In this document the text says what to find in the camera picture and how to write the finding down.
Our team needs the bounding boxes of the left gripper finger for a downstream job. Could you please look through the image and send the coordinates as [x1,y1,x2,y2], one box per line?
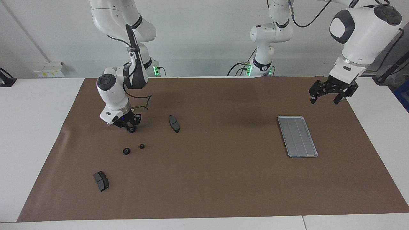
[334,82,359,105]
[309,80,331,104]

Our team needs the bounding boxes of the silver ribbed metal tray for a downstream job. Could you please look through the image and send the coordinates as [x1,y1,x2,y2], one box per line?
[277,116,319,158]

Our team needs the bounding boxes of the long dark brake pad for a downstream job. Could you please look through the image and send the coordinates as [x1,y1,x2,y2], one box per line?
[168,115,180,134]

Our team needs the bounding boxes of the black stand pole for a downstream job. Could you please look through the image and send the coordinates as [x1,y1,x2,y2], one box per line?
[375,53,409,85]

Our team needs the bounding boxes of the blue crate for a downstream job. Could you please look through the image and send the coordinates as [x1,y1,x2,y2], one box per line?
[394,80,409,112]

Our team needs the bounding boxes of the short dark brake pad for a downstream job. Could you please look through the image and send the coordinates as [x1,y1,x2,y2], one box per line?
[93,171,110,192]

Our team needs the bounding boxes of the brown table mat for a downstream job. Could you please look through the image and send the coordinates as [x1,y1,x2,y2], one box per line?
[17,76,409,222]

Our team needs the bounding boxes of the black clamp base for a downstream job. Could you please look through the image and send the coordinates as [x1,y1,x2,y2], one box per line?
[0,68,17,87]

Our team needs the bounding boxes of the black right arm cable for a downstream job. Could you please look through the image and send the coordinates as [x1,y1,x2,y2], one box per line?
[122,86,152,111]

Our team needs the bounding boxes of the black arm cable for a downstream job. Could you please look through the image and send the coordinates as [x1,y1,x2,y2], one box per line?
[122,86,152,111]
[288,0,405,74]

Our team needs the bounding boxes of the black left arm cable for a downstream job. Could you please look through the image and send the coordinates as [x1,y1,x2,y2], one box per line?
[288,0,405,74]

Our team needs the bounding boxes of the white wall socket box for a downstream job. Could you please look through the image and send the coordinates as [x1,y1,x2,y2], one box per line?
[34,62,68,78]

